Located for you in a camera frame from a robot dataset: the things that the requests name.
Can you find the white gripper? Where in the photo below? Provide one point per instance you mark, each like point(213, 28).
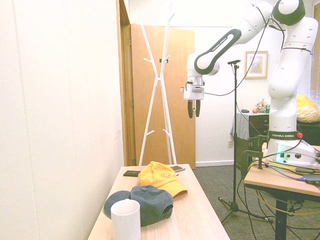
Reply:
point(196, 93)

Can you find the yellow smiley baseball cap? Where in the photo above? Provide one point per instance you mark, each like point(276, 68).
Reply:
point(160, 180)

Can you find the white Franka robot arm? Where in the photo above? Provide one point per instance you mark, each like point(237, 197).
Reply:
point(282, 75)

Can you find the dark blue denim cap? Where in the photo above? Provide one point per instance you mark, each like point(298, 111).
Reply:
point(150, 200)

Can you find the white coat rack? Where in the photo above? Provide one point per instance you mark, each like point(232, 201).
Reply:
point(158, 80)

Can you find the grey draped cloth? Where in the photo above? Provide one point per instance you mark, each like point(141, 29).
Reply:
point(241, 125)

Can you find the small black bowl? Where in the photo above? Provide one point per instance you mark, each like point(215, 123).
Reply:
point(244, 110)

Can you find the small black door sign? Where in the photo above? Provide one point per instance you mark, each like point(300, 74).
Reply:
point(163, 60)

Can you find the black tripod stand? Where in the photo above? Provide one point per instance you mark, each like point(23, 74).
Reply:
point(235, 150)

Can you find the white smartphone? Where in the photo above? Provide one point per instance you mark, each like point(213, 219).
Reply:
point(178, 168)

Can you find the dried flower decoration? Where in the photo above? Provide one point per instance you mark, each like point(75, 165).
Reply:
point(261, 105)

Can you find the dark wooden dresser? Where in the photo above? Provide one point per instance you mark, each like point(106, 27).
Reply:
point(260, 125)

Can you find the brown wooden door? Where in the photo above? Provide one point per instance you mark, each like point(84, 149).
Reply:
point(185, 40)

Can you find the black metal table clamp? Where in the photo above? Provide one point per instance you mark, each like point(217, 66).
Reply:
point(246, 156)

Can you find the green drink can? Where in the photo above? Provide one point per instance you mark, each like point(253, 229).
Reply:
point(268, 108)

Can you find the wooden robot mounting table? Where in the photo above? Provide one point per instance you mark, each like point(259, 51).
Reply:
point(275, 180)

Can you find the red round base knob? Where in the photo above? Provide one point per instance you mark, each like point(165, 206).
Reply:
point(299, 135)

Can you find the yellow patterned bag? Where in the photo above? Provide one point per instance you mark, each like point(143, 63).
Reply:
point(307, 110)

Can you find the window blinds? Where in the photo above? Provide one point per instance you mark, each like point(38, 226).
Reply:
point(315, 82)

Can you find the white cylindrical cup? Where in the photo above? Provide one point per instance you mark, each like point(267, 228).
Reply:
point(125, 220)

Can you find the black electronics box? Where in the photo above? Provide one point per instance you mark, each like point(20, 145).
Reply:
point(312, 178)

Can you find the white wall outlet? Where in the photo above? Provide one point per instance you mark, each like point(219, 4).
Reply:
point(230, 144)

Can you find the black stereo camera bar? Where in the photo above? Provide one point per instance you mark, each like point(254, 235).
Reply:
point(234, 61)

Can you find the wooden door frame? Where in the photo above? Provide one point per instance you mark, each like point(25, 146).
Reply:
point(125, 100)

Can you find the framed wall picture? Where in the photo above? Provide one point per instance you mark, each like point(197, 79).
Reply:
point(256, 65)

